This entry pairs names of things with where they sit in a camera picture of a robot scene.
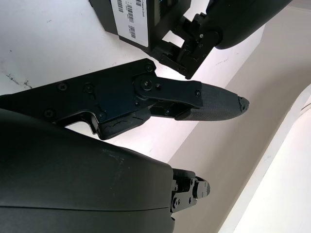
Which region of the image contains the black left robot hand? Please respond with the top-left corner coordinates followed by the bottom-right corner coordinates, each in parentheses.
top-left (152, 0), bottom-right (292, 80)

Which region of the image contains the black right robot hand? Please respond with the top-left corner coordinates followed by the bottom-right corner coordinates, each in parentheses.
top-left (0, 58), bottom-right (250, 233)

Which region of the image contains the black RealSense box lid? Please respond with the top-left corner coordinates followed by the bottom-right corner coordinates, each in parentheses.
top-left (88, 0), bottom-right (171, 54)

